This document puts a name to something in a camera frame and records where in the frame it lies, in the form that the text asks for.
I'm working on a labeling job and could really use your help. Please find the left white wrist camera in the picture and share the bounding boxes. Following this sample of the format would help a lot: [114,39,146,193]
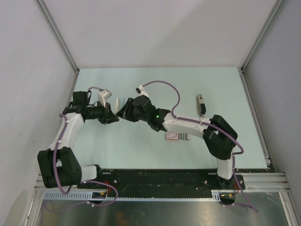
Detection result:
[97,89,112,107]

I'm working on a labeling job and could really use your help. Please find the aluminium frame rail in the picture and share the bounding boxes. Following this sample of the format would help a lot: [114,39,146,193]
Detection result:
[241,173,290,192]

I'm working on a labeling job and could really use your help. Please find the beige black stapler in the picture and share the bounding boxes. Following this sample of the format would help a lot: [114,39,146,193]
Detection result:
[196,95,206,117]

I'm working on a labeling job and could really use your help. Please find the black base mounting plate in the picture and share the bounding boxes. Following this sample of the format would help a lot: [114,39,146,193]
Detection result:
[48,167,245,192]

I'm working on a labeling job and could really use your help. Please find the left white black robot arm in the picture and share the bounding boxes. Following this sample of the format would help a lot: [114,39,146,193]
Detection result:
[37,102,119,188]

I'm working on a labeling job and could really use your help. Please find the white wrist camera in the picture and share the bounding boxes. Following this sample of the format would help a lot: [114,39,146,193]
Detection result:
[97,89,112,107]
[135,85,149,97]

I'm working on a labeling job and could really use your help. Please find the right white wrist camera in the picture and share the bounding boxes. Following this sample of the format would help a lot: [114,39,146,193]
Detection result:
[135,85,149,97]

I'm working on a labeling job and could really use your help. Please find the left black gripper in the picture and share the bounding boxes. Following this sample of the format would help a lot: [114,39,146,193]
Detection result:
[86,100,119,124]

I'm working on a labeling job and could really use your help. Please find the red white staple box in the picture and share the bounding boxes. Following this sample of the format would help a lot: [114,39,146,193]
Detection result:
[165,132,190,141]

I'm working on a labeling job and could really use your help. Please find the grey slotted cable duct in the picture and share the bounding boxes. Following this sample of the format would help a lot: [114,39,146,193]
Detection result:
[43,190,223,201]

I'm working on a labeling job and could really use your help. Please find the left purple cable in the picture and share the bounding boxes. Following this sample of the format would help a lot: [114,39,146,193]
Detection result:
[53,86,118,208]

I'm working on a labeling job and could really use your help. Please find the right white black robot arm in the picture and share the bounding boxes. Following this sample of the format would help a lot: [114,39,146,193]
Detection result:
[115,95,238,189]

